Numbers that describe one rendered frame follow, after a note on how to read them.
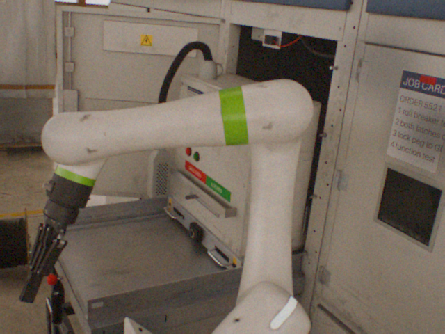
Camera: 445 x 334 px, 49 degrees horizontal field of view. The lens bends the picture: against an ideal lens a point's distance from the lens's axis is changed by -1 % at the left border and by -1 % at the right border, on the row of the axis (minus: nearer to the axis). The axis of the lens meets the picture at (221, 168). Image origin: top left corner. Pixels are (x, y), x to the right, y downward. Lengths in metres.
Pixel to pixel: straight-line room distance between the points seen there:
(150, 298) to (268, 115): 0.65
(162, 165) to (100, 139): 0.79
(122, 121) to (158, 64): 1.00
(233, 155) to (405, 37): 0.57
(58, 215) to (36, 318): 1.73
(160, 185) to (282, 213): 0.77
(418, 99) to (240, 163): 0.52
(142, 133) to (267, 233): 0.34
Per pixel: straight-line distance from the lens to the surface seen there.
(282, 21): 1.61
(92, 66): 1.98
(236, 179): 1.45
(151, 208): 1.89
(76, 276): 1.53
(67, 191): 1.12
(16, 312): 2.89
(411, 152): 1.21
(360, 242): 1.36
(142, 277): 1.52
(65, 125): 0.98
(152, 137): 0.95
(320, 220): 1.50
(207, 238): 1.63
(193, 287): 1.41
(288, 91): 0.94
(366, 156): 1.31
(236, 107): 0.93
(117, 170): 2.07
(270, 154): 1.08
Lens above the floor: 1.65
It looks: 19 degrees down
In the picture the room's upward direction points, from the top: 5 degrees clockwise
